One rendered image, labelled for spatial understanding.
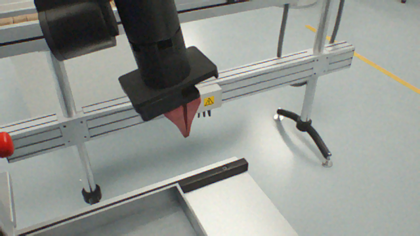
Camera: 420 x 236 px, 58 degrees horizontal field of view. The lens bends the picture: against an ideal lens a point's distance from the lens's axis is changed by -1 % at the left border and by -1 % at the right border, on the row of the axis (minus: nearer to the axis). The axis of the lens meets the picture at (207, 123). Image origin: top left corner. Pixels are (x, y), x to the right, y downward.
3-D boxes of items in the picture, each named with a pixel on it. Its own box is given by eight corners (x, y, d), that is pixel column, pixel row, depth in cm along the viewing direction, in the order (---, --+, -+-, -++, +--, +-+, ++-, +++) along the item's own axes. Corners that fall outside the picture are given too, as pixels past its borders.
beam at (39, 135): (8, 164, 136) (-3, 138, 129) (7, 151, 141) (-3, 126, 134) (350, 67, 191) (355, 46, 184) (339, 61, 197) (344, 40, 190)
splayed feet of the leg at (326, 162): (323, 170, 194) (329, 149, 186) (270, 117, 230) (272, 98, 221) (336, 165, 197) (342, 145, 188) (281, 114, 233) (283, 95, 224)
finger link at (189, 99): (143, 135, 51) (120, 79, 45) (190, 113, 53) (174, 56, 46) (161, 166, 46) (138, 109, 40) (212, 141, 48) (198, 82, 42)
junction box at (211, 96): (195, 114, 156) (195, 96, 150) (190, 107, 159) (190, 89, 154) (222, 107, 160) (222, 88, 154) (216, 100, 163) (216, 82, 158)
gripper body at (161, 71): (121, 89, 45) (99, 35, 40) (197, 57, 48) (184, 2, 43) (139, 118, 41) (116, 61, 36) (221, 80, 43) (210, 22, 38)
